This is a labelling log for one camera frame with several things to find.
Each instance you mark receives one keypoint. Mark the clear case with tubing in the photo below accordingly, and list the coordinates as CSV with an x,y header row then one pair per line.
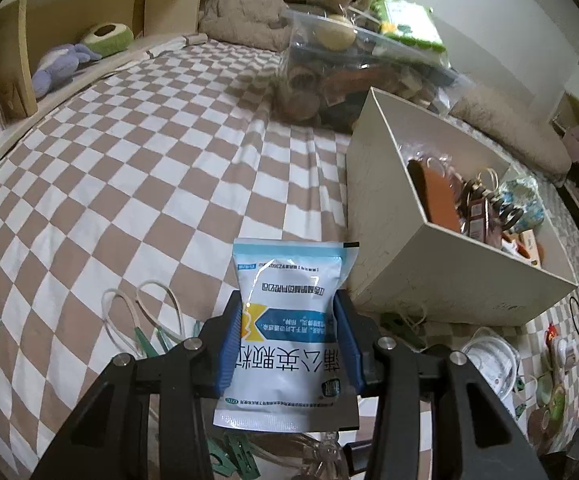
x,y
489,360

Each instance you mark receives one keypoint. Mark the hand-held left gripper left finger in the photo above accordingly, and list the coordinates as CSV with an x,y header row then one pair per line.
x,y
229,340

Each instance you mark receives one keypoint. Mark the blue white medicine sachet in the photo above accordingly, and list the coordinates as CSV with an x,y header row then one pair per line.
x,y
289,270

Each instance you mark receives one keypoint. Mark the green clothes peg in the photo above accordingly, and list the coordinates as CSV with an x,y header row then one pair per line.
x,y
149,344
234,455

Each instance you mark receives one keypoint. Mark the pale wooden ball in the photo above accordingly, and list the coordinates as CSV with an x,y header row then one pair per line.
x,y
334,34

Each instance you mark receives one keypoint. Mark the clear plastic storage bin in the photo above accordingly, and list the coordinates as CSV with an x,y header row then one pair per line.
x,y
299,60

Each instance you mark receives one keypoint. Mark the clear plastic cup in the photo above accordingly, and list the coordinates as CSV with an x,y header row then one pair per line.
x,y
319,455

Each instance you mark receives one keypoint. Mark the beige fluffy pillow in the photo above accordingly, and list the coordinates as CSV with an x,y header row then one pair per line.
x,y
509,125

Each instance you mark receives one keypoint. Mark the brown hair claw clip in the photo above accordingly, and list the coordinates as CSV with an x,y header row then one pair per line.
x,y
507,215

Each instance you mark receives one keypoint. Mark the blue floral fabric pouch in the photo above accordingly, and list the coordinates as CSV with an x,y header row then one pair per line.
x,y
524,200

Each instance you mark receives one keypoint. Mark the small red packet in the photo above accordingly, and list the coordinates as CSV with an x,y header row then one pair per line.
x,y
550,332

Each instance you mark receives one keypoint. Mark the wooden headboard shelf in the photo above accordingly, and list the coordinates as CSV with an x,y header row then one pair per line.
x,y
69,0

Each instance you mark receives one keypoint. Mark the white squeeze tube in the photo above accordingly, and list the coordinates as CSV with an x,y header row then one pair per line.
x,y
564,352

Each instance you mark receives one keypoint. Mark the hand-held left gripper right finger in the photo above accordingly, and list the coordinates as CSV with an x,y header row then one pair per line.
x,y
344,340

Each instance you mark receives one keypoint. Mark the avocado plush toy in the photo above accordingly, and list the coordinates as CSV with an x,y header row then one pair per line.
x,y
109,37

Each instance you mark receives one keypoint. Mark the purple plush toy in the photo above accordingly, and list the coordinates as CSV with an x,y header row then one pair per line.
x,y
54,67

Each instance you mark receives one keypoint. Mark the beige fluffy cushion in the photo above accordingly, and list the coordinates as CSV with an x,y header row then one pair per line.
x,y
244,15

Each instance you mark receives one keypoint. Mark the white cardboard box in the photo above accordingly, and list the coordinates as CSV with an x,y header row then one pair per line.
x,y
394,240

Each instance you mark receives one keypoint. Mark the green dotted wipes packet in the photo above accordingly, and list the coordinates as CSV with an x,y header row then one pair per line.
x,y
409,20

